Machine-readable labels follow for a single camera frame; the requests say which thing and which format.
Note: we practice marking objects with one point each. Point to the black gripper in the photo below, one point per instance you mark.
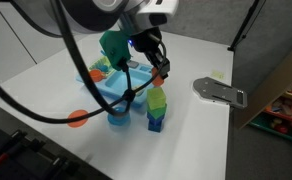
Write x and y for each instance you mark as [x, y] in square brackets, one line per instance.
[146, 41]

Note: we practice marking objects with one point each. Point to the orange cup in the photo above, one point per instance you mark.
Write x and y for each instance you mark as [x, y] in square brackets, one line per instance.
[158, 81]

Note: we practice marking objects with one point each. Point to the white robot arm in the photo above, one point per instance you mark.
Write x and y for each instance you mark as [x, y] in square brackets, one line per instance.
[86, 13]

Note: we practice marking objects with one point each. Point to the orange mug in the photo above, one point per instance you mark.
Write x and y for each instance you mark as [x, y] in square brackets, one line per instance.
[95, 76]

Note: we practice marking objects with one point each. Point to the white yellow toy dish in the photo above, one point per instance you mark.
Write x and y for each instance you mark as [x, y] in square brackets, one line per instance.
[140, 90]

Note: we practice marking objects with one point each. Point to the yellow-green stacking cube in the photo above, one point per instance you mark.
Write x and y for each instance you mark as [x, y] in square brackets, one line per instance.
[156, 98]

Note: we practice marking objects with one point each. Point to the blue toy sink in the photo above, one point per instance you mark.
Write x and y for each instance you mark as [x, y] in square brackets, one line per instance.
[117, 83]

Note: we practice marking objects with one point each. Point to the green stacking cube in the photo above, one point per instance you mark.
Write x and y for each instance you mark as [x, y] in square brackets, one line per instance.
[157, 113]

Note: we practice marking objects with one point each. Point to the yellow-green dish rack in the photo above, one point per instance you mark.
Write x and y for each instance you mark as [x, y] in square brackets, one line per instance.
[102, 63]

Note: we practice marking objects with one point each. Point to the yellow sticky note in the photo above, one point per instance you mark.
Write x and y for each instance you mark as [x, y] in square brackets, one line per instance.
[218, 74]

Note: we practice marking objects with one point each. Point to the grey metal mounting plate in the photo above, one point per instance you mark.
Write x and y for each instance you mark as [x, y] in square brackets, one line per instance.
[216, 90]

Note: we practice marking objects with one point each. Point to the dark blue stacking cube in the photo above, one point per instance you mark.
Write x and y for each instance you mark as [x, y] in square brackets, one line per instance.
[155, 127]

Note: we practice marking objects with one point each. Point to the blue bowl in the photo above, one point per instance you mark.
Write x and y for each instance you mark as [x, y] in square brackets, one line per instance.
[119, 119]

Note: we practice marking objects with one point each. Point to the black tripod pole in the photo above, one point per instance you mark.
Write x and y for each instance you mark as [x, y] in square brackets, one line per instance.
[242, 28]

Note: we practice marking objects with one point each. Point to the orange plate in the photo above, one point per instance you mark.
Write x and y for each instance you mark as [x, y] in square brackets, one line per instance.
[76, 121]

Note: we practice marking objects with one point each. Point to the brown cardboard board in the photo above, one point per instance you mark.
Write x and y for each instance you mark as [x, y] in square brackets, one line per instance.
[276, 83]

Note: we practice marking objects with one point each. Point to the shelf with toy bins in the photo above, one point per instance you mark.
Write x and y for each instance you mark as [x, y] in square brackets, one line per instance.
[286, 116]

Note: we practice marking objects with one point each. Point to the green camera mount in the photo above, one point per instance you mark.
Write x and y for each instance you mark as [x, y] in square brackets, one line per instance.
[114, 46]

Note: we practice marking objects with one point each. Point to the black equipment frame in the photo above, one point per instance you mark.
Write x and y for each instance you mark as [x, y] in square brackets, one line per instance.
[19, 163]

